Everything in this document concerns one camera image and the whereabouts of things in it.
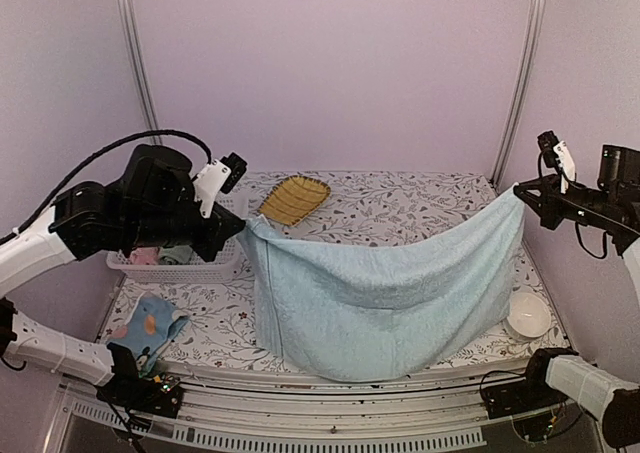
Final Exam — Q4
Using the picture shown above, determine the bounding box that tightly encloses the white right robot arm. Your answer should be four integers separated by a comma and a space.
514, 143, 639, 451

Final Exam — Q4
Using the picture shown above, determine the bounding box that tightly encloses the right aluminium frame post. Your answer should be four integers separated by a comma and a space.
490, 0, 546, 188

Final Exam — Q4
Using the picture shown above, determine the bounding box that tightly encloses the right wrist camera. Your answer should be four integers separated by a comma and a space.
537, 131, 577, 194

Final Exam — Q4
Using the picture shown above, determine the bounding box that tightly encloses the light blue towel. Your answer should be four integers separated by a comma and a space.
239, 191, 524, 383

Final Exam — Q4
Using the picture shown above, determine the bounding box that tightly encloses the white plastic mesh basket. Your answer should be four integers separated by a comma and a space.
106, 237, 242, 284

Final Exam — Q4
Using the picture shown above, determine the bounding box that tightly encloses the green rolled towel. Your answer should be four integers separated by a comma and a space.
158, 245, 193, 265

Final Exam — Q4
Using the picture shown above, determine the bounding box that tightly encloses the aluminium frame post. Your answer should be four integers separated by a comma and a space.
116, 0, 158, 130
490, 0, 546, 188

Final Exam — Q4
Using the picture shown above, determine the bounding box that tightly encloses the left aluminium frame post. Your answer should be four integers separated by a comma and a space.
116, 0, 158, 130

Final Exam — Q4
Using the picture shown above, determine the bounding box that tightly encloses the woven bamboo tray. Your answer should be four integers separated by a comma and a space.
258, 175, 331, 226

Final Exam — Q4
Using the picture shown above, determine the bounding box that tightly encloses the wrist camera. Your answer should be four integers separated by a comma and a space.
192, 153, 247, 219
537, 131, 577, 194

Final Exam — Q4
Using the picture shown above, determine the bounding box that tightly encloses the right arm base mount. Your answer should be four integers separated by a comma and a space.
478, 370, 568, 419

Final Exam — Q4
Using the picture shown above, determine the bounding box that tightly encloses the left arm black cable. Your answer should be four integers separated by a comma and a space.
12, 129, 214, 234

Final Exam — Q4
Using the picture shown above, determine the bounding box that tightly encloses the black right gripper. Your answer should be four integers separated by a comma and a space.
516, 172, 616, 230

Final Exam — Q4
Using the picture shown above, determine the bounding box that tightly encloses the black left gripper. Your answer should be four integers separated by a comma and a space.
128, 190, 247, 262

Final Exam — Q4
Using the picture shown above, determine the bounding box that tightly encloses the blue cartoon print towel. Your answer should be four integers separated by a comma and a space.
107, 293, 189, 377

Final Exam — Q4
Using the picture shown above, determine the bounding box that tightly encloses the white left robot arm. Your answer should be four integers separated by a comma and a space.
1, 145, 247, 407

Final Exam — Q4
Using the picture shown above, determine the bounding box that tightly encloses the aluminium front rail frame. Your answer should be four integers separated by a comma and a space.
44, 360, 607, 452

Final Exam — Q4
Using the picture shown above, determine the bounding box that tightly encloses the white bowl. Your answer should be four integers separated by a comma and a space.
503, 292, 552, 342

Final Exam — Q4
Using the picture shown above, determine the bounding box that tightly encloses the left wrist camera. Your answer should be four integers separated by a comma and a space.
192, 153, 247, 219

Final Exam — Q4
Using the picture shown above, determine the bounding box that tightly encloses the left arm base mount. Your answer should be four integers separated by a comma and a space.
96, 373, 184, 419

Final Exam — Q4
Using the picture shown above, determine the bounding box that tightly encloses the pink rolled towel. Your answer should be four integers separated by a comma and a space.
129, 247, 159, 266

